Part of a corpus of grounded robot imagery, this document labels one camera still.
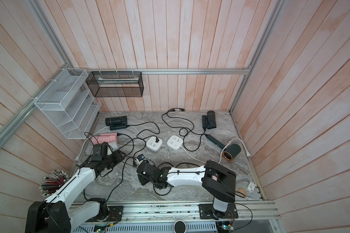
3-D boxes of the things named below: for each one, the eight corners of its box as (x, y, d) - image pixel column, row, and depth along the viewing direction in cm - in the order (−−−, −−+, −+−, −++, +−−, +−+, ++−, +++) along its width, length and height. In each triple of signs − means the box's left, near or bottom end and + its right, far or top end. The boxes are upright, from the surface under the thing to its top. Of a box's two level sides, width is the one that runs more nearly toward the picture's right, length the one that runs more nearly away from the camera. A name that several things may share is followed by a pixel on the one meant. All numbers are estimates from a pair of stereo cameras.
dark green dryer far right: (203, 130, 110) (203, 127, 107) (200, 113, 121) (200, 110, 118) (217, 130, 110) (218, 127, 107) (213, 113, 121) (214, 110, 118)
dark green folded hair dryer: (107, 132, 110) (105, 127, 105) (107, 123, 115) (105, 118, 111) (129, 127, 112) (128, 122, 108) (128, 119, 118) (127, 114, 114)
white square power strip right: (166, 150, 99) (166, 148, 97) (167, 137, 106) (167, 135, 104) (183, 150, 99) (183, 148, 97) (182, 137, 106) (182, 135, 104)
